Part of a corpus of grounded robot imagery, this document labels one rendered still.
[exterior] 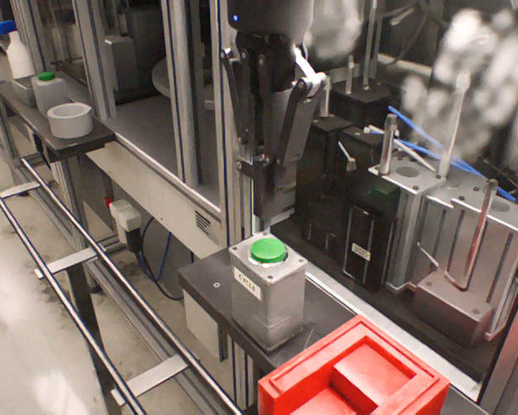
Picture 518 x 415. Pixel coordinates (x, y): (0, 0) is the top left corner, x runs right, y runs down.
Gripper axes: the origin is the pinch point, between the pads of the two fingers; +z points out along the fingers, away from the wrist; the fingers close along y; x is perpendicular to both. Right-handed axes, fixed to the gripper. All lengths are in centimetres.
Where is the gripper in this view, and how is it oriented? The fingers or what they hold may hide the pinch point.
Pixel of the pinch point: (268, 185)
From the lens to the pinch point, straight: 53.1
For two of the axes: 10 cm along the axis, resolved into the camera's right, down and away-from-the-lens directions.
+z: 0.0, 8.4, 5.4
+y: -6.2, -4.3, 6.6
